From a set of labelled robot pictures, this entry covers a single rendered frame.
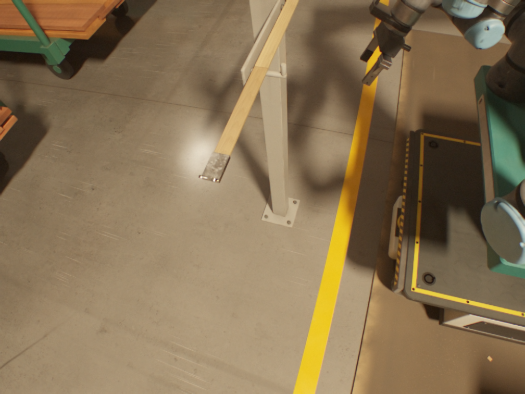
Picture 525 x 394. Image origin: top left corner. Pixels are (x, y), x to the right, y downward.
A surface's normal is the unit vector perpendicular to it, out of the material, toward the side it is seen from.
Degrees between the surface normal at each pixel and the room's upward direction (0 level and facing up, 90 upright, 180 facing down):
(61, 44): 90
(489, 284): 0
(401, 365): 0
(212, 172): 1
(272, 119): 90
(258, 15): 90
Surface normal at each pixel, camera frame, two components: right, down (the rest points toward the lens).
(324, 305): -0.11, -0.50
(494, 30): 0.11, 0.85
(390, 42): -0.18, 0.79
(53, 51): 0.94, 0.22
